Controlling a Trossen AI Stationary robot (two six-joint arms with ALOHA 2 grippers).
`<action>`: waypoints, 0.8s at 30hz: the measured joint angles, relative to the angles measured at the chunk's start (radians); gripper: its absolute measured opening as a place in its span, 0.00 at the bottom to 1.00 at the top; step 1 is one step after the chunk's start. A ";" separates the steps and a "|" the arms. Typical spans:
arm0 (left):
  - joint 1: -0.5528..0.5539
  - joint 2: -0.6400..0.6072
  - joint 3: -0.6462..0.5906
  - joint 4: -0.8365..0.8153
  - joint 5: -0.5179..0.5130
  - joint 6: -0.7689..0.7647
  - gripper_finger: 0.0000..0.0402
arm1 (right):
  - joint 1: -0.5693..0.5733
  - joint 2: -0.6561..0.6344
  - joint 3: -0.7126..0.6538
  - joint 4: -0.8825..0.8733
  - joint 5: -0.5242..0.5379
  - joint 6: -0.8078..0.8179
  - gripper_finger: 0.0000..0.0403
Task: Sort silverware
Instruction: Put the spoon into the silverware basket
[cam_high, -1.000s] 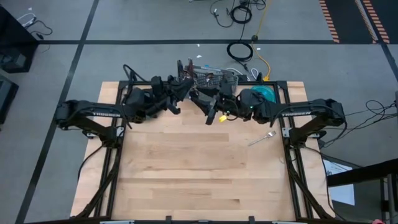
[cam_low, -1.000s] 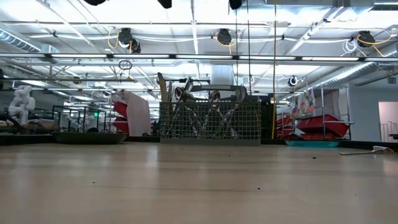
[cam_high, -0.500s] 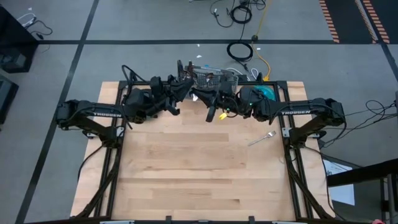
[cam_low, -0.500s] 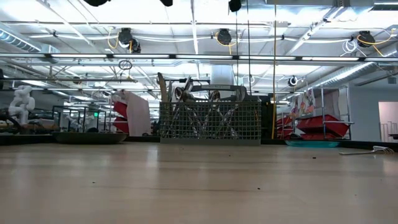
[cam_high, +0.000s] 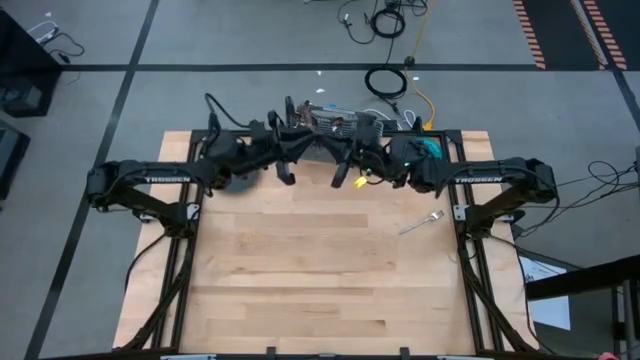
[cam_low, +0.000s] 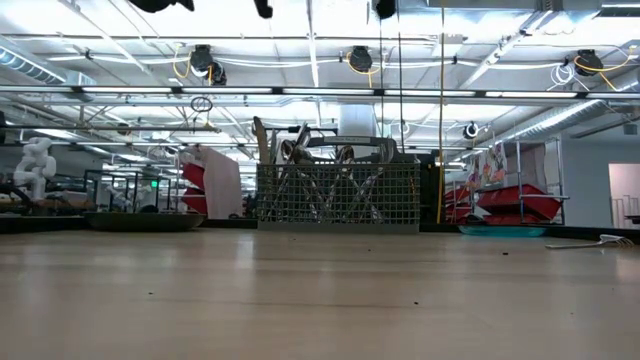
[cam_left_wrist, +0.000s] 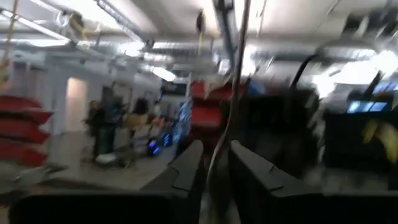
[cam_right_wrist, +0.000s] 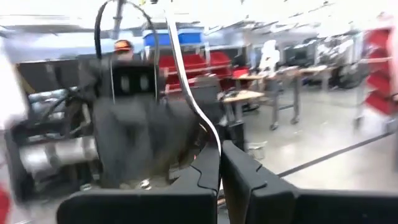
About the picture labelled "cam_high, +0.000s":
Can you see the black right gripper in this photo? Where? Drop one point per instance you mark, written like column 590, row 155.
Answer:
column 365, row 155

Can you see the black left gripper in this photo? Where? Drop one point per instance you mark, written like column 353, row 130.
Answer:
column 280, row 150

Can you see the silver spoon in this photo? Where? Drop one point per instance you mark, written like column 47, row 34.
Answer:
column 334, row 126

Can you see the silver table knife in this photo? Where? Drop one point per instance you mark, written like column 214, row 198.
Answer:
column 289, row 107

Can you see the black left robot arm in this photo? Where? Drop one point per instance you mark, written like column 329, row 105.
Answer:
column 165, row 175

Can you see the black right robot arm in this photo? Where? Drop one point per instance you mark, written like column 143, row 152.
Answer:
column 500, row 180

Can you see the grey mesh cutlery basket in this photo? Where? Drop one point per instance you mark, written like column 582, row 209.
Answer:
column 330, row 122

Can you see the black box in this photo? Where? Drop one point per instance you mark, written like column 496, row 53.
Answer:
column 395, row 125

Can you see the black round plate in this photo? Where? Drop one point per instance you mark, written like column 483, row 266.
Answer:
column 242, row 182

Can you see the teal round plate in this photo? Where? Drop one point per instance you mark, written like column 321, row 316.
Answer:
column 434, row 149

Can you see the silver fork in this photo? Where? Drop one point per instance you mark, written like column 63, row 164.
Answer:
column 425, row 221

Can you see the black mat orange stripes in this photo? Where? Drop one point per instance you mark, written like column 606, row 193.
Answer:
column 565, row 50

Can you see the white paper sheet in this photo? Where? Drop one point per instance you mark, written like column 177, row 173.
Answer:
column 550, row 310

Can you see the black side table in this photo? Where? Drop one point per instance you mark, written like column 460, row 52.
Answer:
column 575, row 280

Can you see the black cabinet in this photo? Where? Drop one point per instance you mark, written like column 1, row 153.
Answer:
column 25, row 75

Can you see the dark grey case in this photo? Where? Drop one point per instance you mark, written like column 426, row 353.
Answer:
column 10, row 160

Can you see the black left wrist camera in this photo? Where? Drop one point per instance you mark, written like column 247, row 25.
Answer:
column 258, row 134

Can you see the black metal rig frame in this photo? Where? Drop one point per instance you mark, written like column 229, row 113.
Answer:
column 240, row 133

